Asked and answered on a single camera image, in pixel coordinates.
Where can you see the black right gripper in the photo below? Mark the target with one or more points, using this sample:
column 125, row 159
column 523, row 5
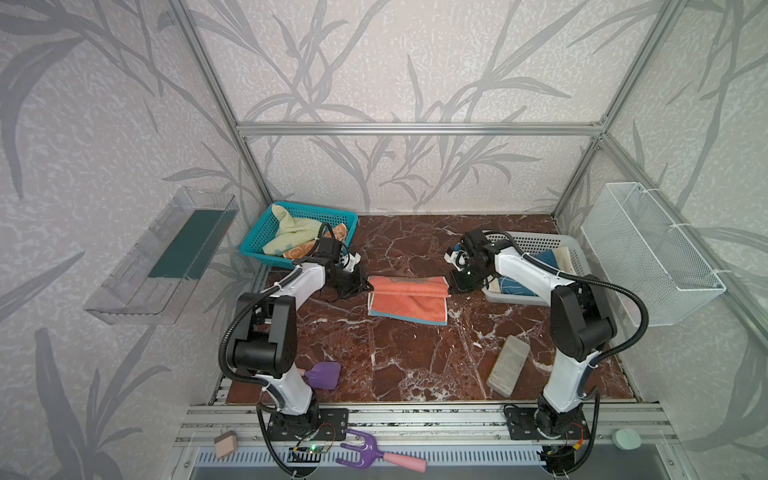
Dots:
column 462, row 276

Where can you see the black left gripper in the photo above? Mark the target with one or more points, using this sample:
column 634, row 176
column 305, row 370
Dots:
column 350, row 282

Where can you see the coral brown bear towel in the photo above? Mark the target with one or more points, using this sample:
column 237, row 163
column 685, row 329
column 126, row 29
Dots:
column 417, row 300

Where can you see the blue cream Doraemon towel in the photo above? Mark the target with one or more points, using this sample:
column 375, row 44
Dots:
column 529, row 272

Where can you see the orange patterned towel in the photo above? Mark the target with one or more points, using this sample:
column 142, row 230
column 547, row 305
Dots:
column 340, row 232

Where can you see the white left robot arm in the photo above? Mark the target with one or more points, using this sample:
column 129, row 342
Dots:
column 260, row 345

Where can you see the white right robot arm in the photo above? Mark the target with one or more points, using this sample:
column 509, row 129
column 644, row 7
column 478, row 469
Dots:
column 581, row 323

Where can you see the light green cloth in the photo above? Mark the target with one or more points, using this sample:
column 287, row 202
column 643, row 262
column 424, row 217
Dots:
column 291, row 232

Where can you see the teal plastic basket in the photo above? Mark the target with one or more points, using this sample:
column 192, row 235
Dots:
column 266, row 228

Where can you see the grey stone block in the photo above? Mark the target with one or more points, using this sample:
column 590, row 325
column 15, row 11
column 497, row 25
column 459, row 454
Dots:
column 508, row 366

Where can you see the pink sponge block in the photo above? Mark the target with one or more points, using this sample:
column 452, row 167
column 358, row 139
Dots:
column 225, row 444

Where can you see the mint green round object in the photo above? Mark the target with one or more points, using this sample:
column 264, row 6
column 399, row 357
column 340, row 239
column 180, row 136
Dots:
column 626, row 439

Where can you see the purple toy shovel pink handle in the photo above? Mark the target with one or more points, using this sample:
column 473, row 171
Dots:
column 323, row 375

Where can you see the aluminium frame profile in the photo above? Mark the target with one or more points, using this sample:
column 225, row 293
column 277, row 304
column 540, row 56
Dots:
column 690, row 125

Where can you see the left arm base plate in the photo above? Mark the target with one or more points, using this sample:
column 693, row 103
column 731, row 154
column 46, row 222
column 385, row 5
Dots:
column 308, row 438

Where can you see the white wire mesh basket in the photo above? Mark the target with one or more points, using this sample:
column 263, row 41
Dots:
column 641, row 248

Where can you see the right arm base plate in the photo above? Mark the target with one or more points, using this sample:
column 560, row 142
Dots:
column 542, row 423

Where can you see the purple toy rake pink handle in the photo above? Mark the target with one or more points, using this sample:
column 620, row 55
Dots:
column 369, row 453

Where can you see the clear plastic wall shelf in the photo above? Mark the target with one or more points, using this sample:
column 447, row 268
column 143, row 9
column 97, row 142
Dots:
column 157, row 277

